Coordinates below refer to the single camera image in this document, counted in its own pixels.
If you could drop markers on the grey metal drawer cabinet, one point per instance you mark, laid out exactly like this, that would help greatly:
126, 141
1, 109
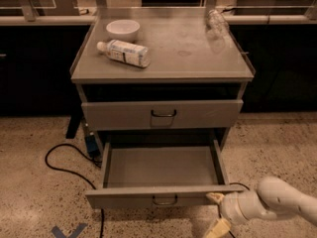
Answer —
186, 64

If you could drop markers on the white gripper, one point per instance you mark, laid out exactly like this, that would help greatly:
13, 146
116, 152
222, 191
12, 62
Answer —
228, 209

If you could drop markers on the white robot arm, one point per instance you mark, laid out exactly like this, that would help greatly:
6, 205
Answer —
273, 199

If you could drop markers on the blue power adapter box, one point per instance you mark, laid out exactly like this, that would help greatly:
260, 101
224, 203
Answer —
91, 146

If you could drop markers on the clear plastic bottle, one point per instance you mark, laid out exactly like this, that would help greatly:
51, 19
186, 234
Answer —
217, 25

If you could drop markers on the grey drawer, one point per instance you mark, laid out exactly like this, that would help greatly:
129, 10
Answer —
161, 114
144, 177

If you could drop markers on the white labelled plastic bottle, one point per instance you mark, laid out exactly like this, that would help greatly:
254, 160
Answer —
125, 52

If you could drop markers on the white ceramic bowl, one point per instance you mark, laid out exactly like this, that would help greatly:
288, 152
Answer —
123, 30

